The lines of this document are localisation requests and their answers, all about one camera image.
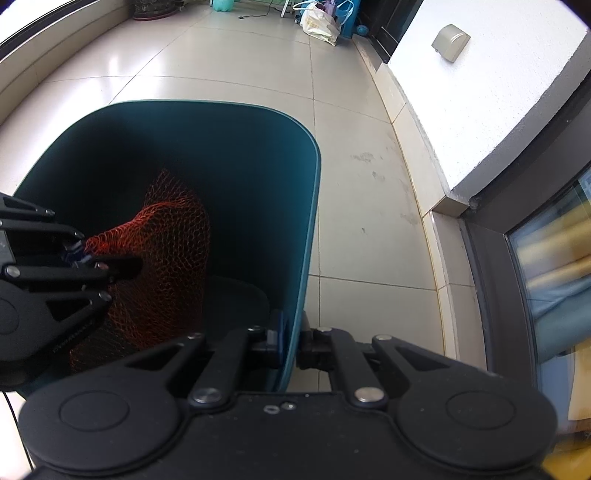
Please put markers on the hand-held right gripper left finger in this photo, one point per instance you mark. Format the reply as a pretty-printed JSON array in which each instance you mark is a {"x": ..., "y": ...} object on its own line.
[{"x": 276, "y": 339}]

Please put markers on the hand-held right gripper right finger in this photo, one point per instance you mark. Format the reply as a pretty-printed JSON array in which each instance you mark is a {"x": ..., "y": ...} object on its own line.
[{"x": 308, "y": 355}]

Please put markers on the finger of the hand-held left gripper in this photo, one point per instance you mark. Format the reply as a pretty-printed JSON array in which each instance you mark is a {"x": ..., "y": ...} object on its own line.
[
  {"x": 69, "y": 240},
  {"x": 92, "y": 272}
]

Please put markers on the red mesh bag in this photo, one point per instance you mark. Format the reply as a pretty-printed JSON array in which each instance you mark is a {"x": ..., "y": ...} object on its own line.
[{"x": 161, "y": 263}]

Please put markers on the teal plastic trash bin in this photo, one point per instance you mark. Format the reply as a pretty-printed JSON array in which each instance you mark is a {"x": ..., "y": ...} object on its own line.
[{"x": 258, "y": 194}]

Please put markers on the flower pot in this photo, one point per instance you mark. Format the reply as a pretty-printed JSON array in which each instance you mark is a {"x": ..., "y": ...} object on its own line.
[{"x": 152, "y": 10}]

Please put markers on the teal water jug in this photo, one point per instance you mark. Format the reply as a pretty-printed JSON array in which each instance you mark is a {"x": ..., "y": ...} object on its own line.
[{"x": 222, "y": 4}]

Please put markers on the white tote bag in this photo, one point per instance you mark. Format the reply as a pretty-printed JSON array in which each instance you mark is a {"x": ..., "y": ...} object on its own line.
[{"x": 318, "y": 25}]

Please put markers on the metal drying rack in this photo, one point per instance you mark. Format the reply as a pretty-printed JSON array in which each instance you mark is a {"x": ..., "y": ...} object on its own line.
[{"x": 287, "y": 8}]

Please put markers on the small blue ball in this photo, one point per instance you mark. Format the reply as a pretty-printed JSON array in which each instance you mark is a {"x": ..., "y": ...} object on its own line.
[{"x": 362, "y": 30}]

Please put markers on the blue plastic stool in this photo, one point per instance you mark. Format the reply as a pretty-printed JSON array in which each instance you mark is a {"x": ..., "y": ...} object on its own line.
[{"x": 345, "y": 16}]

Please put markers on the dark sliding door frame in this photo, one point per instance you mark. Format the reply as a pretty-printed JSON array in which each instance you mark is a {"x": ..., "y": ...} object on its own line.
[{"x": 489, "y": 258}]

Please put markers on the grey wall socket cover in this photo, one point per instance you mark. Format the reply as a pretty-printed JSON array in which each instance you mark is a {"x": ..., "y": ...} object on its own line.
[{"x": 450, "y": 42}]

